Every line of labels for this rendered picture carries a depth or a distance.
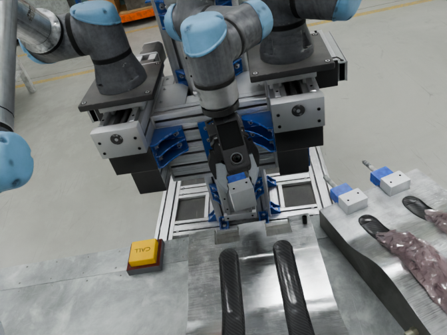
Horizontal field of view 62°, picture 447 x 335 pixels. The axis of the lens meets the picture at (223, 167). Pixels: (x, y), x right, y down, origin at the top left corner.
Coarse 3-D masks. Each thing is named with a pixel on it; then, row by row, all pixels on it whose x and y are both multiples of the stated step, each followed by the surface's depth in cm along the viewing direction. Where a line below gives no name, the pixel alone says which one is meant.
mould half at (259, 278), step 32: (256, 224) 79; (192, 256) 76; (256, 256) 73; (320, 256) 70; (192, 288) 71; (256, 288) 68; (320, 288) 66; (192, 320) 66; (256, 320) 63; (320, 320) 60
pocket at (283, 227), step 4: (288, 220) 79; (268, 224) 80; (272, 224) 80; (276, 224) 80; (280, 224) 80; (284, 224) 80; (288, 224) 80; (268, 228) 80; (272, 228) 81; (276, 228) 81; (280, 228) 81; (284, 228) 80; (288, 228) 80; (268, 232) 80; (272, 232) 80; (276, 232) 80; (280, 232) 80; (284, 232) 80; (288, 232) 79
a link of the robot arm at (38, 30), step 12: (24, 12) 83; (36, 12) 88; (48, 12) 96; (24, 24) 85; (36, 24) 88; (48, 24) 93; (60, 24) 96; (24, 36) 88; (36, 36) 91; (48, 36) 94; (60, 36) 96; (24, 48) 99; (36, 48) 96; (48, 48) 96; (60, 48) 99; (72, 48) 100; (36, 60) 103; (48, 60) 103; (60, 60) 105
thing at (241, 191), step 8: (232, 176) 84; (240, 176) 84; (232, 184) 80; (240, 184) 80; (248, 184) 79; (232, 192) 78; (240, 192) 78; (248, 192) 79; (232, 200) 79; (240, 200) 79; (248, 200) 80; (240, 208) 81
